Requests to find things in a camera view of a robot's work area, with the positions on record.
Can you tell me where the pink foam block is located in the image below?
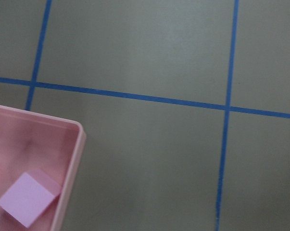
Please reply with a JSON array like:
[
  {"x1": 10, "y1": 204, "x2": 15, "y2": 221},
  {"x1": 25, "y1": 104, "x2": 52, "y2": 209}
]
[{"x1": 0, "y1": 168, "x2": 62, "y2": 228}]

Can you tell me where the pink plastic bin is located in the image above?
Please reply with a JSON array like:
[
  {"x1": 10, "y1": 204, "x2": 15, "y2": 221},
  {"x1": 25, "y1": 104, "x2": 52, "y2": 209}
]
[{"x1": 0, "y1": 105, "x2": 86, "y2": 231}]

